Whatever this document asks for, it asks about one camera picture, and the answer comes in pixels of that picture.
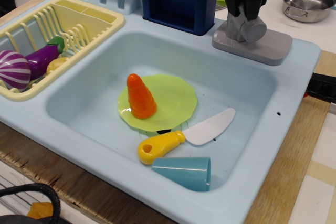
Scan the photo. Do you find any grey faucet lever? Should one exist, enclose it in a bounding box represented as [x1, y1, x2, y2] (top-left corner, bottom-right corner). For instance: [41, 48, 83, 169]
[239, 16, 267, 42]

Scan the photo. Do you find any stainless steel pot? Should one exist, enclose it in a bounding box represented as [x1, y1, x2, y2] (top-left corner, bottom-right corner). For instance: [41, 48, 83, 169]
[282, 0, 335, 23]

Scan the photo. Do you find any dark blue box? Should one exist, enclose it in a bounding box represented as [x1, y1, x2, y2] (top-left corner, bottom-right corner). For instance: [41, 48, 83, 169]
[141, 0, 219, 36]

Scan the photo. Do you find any grey toy faucet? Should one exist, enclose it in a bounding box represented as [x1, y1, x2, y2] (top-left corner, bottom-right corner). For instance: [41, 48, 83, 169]
[212, 13, 293, 66]

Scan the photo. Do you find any black clamp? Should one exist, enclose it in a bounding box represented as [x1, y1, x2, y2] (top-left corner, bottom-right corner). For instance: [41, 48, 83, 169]
[304, 73, 336, 103]

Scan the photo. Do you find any light green plate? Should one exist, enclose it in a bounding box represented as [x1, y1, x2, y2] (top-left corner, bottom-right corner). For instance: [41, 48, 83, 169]
[117, 74, 197, 132]

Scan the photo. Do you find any orange toy carrot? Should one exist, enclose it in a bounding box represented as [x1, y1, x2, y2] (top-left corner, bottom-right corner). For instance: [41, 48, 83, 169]
[127, 73, 157, 119]

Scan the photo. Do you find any yellow dish drying rack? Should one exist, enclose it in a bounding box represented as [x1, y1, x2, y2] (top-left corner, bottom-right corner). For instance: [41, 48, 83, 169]
[1, 0, 125, 101]

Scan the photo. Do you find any light blue toy sink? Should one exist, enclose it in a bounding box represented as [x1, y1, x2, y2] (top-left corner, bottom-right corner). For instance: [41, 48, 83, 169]
[1, 0, 321, 223]

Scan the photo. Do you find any teal plastic cup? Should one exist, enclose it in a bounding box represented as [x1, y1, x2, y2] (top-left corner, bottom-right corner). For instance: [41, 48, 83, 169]
[152, 157, 211, 192]

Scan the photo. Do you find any purple toy eggplant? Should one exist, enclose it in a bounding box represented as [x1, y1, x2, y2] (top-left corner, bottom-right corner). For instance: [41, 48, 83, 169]
[25, 36, 65, 80]

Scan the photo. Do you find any purple white striped onion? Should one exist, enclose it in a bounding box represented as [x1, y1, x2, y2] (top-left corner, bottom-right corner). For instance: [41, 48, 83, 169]
[1, 50, 31, 90]

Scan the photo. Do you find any orange scrap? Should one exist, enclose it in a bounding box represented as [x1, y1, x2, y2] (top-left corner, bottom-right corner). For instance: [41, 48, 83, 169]
[27, 202, 53, 219]

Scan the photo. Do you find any yellow handled toy knife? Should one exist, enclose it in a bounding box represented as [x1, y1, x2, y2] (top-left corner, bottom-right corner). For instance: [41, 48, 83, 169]
[137, 108, 236, 165]

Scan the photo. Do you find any black cable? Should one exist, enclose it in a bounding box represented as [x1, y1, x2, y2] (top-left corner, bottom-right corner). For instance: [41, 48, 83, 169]
[0, 183, 61, 224]

